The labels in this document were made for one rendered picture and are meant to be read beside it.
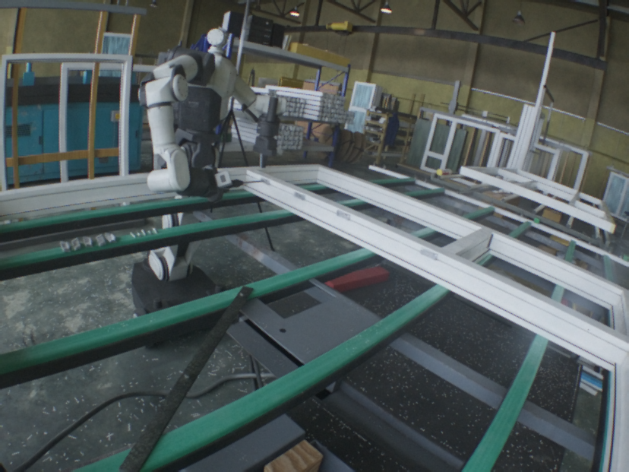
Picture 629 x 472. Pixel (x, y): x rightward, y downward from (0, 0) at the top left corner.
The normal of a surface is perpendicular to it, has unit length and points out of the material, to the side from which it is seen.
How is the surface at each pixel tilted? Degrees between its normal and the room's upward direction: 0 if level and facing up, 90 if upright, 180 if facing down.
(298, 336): 0
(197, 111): 102
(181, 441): 0
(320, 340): 0
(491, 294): 90
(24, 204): 90
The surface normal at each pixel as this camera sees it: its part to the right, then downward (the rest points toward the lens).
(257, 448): 0.17, -0.92
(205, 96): 0.04, 0.56
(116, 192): 0.71, 0.37
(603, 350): -0.69, 0.16
